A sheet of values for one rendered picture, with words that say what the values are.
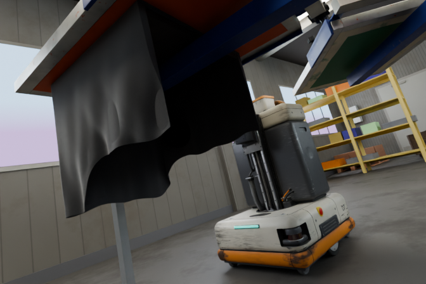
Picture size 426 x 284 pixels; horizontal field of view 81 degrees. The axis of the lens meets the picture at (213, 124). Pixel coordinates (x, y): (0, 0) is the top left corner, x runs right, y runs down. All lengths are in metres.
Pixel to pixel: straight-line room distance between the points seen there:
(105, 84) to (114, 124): 0.11
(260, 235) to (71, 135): 1.05
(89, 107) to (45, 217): 2.51
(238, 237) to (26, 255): 2.19
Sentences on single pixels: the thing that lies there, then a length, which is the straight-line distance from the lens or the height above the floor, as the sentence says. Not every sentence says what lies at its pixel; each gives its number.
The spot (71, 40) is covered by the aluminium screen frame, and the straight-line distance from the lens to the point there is 0.76.
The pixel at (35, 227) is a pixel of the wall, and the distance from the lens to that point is 3.17.
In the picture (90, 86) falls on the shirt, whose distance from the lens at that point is 0.74.
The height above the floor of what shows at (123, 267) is 0.27.
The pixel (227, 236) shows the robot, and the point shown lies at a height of 0.20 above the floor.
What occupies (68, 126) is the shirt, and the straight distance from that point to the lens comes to 0.84.
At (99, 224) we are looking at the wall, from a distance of 3.29.
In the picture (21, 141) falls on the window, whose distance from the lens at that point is 3.27.
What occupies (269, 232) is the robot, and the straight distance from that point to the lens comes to 1.42.
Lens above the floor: 0.52
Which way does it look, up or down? 13 degrees up
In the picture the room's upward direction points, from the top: 14 degrees counter-clockwise
